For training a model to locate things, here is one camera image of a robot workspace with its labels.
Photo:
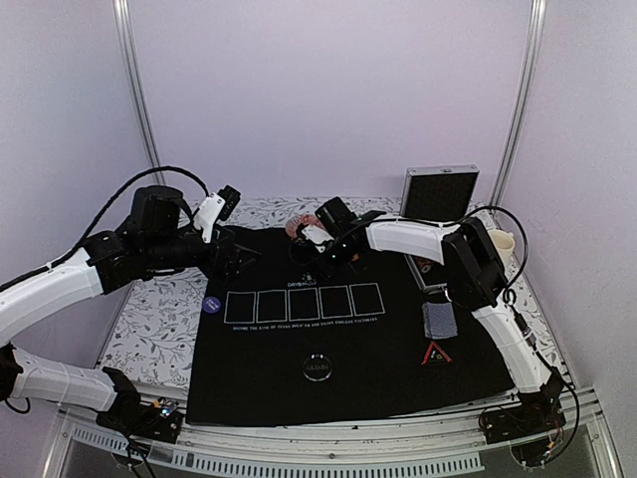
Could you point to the front aluminium rail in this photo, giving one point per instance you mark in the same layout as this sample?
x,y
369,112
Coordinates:
x,y
446,442

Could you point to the aluminium poker chip case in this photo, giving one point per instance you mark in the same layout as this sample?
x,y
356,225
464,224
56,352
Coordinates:
x,y
436,194

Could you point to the left aluminium frame post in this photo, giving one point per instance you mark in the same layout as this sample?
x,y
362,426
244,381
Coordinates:
x,y
125,35

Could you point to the patterned small bowl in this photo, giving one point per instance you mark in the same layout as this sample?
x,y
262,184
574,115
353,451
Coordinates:
x,y
296,224

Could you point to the aluminium frame post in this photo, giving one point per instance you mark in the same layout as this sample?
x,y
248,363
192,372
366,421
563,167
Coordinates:
x,y
125,35
530,60

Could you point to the blue playing card deck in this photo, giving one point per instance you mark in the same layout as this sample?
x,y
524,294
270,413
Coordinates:
x,y
439,321

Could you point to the clear dealer button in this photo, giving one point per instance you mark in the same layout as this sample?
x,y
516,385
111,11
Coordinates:
x,y
317,368

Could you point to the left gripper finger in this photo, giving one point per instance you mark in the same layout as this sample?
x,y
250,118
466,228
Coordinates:
x,y
242,252
234,267

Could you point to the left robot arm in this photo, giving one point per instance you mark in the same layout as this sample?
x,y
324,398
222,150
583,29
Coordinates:
x,y
160,236

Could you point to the right aluminium frame post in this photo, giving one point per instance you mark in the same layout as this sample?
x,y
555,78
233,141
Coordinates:
x,y
530,60

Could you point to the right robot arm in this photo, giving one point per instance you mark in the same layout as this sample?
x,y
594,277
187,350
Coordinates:
x,y
476,281

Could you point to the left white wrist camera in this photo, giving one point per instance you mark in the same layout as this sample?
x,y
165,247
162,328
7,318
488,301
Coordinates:
x,y
214,207

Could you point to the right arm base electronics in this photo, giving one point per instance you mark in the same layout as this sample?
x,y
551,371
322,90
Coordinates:
x,y
504,424

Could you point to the cream ceramic mug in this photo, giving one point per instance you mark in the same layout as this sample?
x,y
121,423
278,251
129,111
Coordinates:
x,y
504,243

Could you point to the black poker chip stack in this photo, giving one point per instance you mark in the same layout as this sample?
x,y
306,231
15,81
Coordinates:
x,y
308,278

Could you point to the purple small blind button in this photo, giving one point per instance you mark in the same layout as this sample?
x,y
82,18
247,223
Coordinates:
x,y
211,305

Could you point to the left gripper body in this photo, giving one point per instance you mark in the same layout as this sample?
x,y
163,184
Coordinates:
x,y
211,265

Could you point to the red black triangle card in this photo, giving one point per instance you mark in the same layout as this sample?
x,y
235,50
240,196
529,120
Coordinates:
x,y
435,355

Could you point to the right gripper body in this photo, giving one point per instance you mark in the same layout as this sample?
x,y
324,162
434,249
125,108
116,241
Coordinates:
x,y
341,259

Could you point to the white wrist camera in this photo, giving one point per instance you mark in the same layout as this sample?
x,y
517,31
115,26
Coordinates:
x,y
316,235
214,207

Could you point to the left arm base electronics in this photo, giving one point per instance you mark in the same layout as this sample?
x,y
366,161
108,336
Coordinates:
x,y
159,421

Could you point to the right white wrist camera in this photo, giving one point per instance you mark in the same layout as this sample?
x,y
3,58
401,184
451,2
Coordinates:
x,y
316,235

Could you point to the black poker mat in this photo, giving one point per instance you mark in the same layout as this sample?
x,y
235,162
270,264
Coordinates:
x,y
367,319

